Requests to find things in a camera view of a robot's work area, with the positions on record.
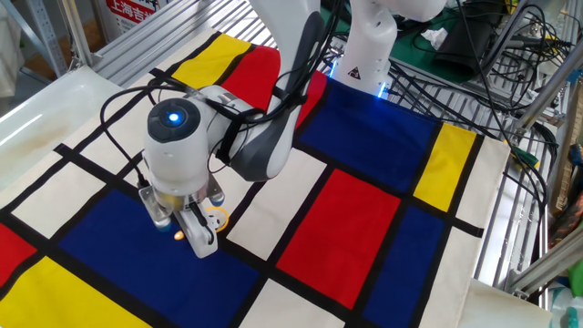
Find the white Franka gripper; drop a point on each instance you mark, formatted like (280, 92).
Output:
(200, 237)

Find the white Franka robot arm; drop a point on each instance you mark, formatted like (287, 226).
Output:
(177, 159)

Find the Mondrian pattern colour-block cloth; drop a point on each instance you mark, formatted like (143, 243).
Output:
(337, 237)

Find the white plastic tray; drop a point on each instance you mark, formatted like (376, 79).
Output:
(45, 118)

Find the red-white Chinese sign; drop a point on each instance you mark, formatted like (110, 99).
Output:
(132, 11)

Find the grey perforated shelf upright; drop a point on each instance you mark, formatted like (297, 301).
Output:
(48, 41)

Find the green cutting mat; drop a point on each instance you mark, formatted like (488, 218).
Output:
(410, 59)

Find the crumpled white tissue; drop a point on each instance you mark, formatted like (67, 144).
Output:
(435, 37)

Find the black bag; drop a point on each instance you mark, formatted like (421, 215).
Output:
(464, 41)

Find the silver wrist camera blue cap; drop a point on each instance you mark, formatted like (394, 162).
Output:
(217, 193)
(152, 205)

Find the aluminium frame post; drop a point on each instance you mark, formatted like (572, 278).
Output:
(77, 32)
(546, 91)

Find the aluminium frame beam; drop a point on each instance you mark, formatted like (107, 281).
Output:
(546, 266)

